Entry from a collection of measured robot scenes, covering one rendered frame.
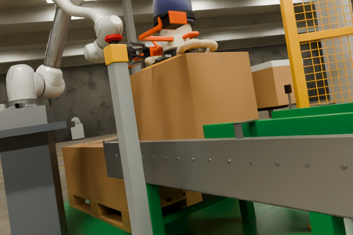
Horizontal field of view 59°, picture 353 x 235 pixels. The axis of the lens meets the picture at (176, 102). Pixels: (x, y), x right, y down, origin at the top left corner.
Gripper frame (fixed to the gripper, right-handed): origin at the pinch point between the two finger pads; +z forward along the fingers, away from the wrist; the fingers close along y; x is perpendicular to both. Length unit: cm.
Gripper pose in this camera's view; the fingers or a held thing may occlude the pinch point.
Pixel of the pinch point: (151, 53)
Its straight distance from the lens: 191.3
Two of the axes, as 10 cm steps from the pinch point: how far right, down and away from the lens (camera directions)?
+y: 1.4, 9.9, -0.3
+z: 7.9, -0.9, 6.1
